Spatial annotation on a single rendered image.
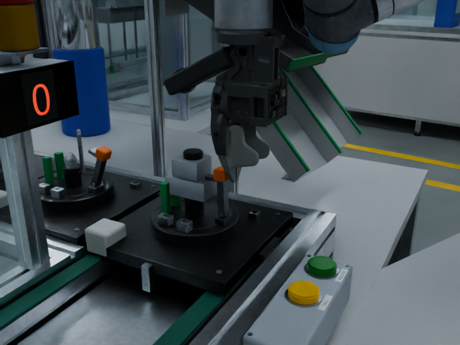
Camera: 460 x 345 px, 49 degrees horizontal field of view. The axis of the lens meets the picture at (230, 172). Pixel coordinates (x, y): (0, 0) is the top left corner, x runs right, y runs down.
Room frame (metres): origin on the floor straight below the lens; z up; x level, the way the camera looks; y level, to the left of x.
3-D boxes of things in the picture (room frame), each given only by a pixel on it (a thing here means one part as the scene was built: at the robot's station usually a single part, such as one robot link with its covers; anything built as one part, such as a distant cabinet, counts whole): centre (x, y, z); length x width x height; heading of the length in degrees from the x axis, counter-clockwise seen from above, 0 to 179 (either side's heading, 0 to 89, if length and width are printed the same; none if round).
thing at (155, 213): (0.72, 0.06, 0.98); 0.14 x 0.14 x 0.02
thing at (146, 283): (0.61, 0.12, 0.95); 0.01 x 0.01 x 0.04; 62
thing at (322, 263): (0.61, -0.13, 0.96); 0.04 x 0.04 x 0.02
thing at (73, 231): (0.84, 0.28, 1.01); 0.24 x 0.24 x 0.13; 62
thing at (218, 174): (0.70, 0.02, 1.04); 0.04 x 0.02 x 0.08; 62
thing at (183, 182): (0.73, 0.06, 1.06); 0.08 x 0.04 x 0.07; 61
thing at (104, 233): (0.68, 0.19, 0.97); 0.05 x 0.05 x 0.04; 62
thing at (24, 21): (0.61, 0.25, 1.29); 0.05 x 0.05 x 0.05
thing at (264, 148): (0.69, -0.03, 1.11); 0.06 x 0.03 x 0.09; 62
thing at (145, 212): (0.72, 0.06, 0.96); 0.24 x 0.24 x 0.02; 62
